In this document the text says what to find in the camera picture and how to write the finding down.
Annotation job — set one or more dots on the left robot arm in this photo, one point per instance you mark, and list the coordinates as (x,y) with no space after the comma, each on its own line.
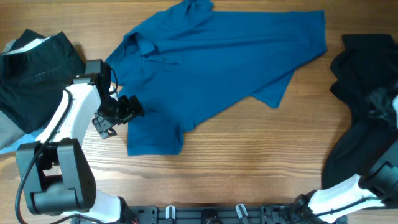
(56,178)

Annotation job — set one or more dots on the folded grey garment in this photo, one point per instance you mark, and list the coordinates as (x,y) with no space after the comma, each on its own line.
(10,133)

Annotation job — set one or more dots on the blue polo shirt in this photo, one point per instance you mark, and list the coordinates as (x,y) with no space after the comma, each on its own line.
(189,63)

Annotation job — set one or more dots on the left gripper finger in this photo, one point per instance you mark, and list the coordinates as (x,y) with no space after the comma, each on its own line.
(136,107)
(125,110)

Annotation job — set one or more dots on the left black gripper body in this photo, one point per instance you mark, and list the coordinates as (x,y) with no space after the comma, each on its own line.
(104,125)

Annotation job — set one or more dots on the black garment pile right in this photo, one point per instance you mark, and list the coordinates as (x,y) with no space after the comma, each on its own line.
(368,61)

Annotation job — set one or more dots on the folded blue jeans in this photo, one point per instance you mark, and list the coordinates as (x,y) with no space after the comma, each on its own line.
(25,139)

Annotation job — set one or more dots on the folded black garment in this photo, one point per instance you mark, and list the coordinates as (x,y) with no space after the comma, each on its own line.
(32,80)

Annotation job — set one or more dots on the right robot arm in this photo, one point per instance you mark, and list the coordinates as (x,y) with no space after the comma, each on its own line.
(374,184)

